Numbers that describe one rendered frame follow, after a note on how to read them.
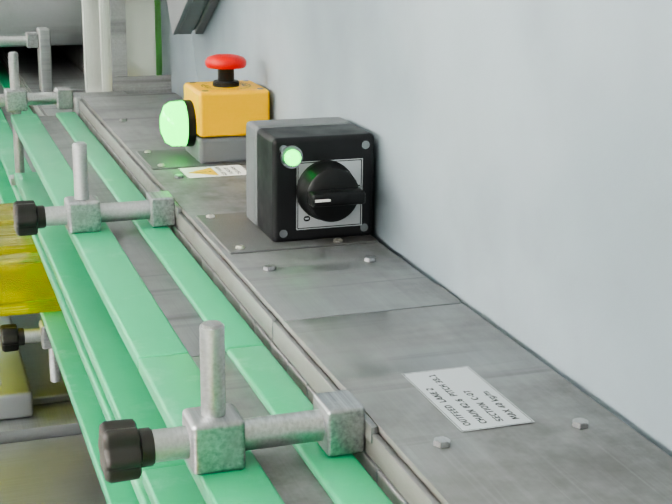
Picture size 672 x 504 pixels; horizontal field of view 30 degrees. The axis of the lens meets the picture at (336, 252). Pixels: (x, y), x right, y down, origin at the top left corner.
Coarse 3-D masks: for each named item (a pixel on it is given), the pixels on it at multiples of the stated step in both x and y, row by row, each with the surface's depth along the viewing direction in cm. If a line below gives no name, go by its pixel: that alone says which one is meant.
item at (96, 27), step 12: (84, 0) 176; (96, 0) 176; (108, 0) 162; (84, 12) 176; (96, 12) 177; (108, 12) 162; (84, 24) 177; (96, 24) 177; (108, 24) 163; (84, 36) 177; (96, 36) 178; (108, 36) 163; (84, 48) 178; (96, 48) 178; (108, 48) 164; (84, 60) 178; (96, 60) 178; (108, 60) 163; (84, 72) 179; (96, 72) 179; (108, 72) 164; (96, 84) 179; (108, 84) 164
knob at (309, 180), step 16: (304, 176) 92; (320, 176) 91; (336, 176) 91; (352, 176) 92; (304, 192) 92; (320, 192) 90; (336, 192) 90; (352, 192) 91; (304, 208) 93; (320, 208) 92; (336, 208) 92; (352, 208) 92
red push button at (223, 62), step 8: (216, 56) 120; (224, 56) 120; (232, 56) 120; (240, 56) 121; (208, 64) 120; (216, 64) 120; (224, 64) 119; (232, 64) 120; (240, 64) 120; (224, 72) 121; (232, 72) 121; (224, 80) 121; (232, 80) 121
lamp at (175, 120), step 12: (168, 108) 120; (180, 108) 120; (192, 108) 120; (168, 120) 119; (180, 120) 119; (192, 120) 120; (168, 132) 120; (180, 132) 120; (192, 132) 120; (180, 144) 121; (192, 144) 121
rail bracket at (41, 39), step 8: (32, 32) 219; (40, 32) 217; (48, 32) 217; (0, 40) 216; (8, 40) 217; (16, 40) 217; (24, 40) 217; (32, 40) 217; (40, 40) 217; (48, 40) 218; (40, 48) 218; (48, 48) 218; (40, 56) 218; (48, 56) 218; (40, 64) 218; (48, 64) 219; (40, 72) 219; (48, 72) 219; (40, 80) 220; (48, 80) 219; (40, 88) 221; (48, 88) 220; (72, 88) 222; (80, 88) 222
